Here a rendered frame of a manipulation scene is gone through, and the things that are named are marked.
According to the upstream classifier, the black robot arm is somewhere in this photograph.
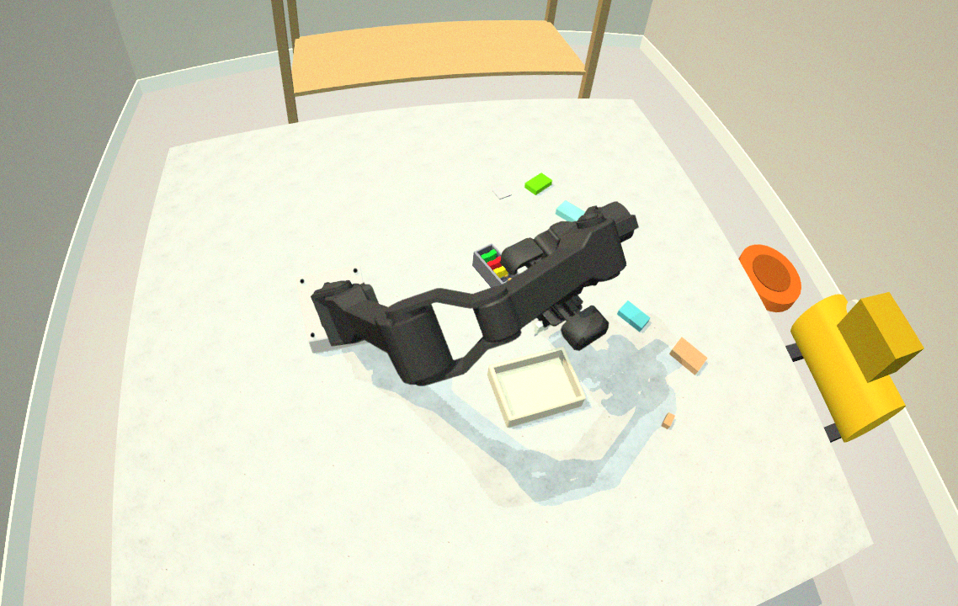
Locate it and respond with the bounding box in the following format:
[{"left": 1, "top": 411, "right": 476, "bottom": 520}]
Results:
[{"left": 310, "top": 201, "right": 639, "bottom": 386}]

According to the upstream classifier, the lime green rectangular block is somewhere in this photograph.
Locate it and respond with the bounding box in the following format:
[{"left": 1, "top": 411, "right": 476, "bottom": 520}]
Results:
[{"left": 524, "top": 173, "right": 553, "bottom": 195}]

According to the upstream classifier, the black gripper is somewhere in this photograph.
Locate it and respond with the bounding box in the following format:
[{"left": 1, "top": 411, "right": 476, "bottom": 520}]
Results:
[{"left": 500, "top": 237, "right": 609, "bottom": 351}]

